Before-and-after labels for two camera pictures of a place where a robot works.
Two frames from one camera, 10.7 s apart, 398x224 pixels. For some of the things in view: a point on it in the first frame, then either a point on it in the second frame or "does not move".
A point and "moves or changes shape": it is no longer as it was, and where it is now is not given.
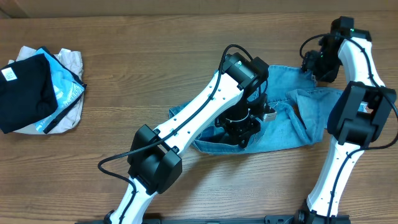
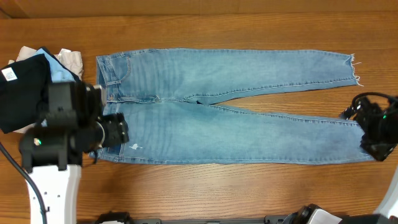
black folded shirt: x=27 y=92 does not move
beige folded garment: x=69 y=121 does not move
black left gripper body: x=237 y=121 to x=115 y=132
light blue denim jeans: x=294 y=117 moves or changes shape
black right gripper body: x=324 y=66 to x=369 y=116
